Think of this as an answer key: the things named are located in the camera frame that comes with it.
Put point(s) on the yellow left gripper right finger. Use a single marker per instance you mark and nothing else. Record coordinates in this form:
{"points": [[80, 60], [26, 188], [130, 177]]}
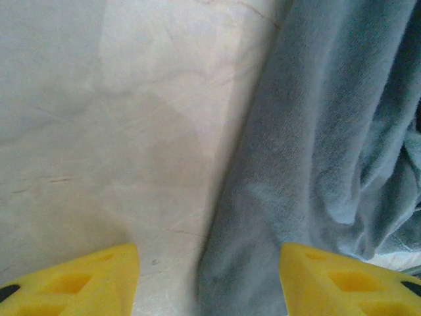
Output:
{"points": [[345, 289]]}

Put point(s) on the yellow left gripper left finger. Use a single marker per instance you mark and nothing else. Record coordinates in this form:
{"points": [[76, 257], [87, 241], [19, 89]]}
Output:
{"points": [[82, 289]]}

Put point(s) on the grey t-shirt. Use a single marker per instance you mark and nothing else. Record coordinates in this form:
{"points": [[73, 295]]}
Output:
{"points": [[312, 148]]}

